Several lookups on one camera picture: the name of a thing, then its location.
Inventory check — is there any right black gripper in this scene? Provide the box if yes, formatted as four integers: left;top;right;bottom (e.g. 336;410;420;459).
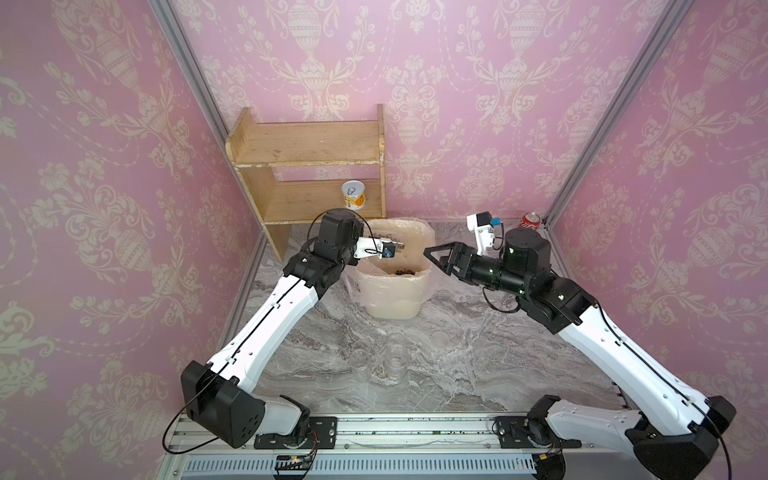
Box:
428;243;534;303

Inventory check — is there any clear lid of jar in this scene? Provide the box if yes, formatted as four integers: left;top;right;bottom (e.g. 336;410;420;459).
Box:
430;331;451;349

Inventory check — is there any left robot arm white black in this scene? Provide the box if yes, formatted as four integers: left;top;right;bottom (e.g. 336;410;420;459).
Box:
180;209;379;448

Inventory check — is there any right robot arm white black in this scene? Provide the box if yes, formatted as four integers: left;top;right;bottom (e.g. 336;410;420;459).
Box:
424;228;736;479

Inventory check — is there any cream trash bin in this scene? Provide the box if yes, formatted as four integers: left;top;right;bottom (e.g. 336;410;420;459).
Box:
353;218;438;321

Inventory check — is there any red cola can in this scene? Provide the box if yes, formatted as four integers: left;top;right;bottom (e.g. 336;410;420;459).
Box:
519;212;542;230

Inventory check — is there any yellow white can on shelf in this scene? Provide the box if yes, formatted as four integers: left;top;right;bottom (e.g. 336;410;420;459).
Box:
341;180;366;211

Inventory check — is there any wooden two-tier shelf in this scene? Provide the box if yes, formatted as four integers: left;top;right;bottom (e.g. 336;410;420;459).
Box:
225;104;387;260

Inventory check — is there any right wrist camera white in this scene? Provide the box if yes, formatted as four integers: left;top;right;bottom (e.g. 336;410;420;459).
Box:
466;212;504;256

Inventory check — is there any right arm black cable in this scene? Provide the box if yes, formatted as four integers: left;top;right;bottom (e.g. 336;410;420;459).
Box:
479;287;733;480

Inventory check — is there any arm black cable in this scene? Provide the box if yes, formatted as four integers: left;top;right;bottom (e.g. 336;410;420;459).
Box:
479;287;733;480
161;208;385;455

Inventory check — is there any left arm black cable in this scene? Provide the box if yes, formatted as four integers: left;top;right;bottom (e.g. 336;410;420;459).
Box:
161;208;385;455

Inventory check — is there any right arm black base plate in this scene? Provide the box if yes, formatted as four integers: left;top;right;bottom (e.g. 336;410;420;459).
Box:
491;415;582;451

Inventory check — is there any aluminium mounting rail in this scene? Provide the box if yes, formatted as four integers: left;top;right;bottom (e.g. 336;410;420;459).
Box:
157;411;679;480

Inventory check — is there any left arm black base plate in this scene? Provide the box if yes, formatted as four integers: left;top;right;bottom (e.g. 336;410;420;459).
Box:
254;416;339;450

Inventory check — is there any small circuit board with wires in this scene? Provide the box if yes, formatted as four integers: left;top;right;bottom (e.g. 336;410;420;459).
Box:
274;453;316;479

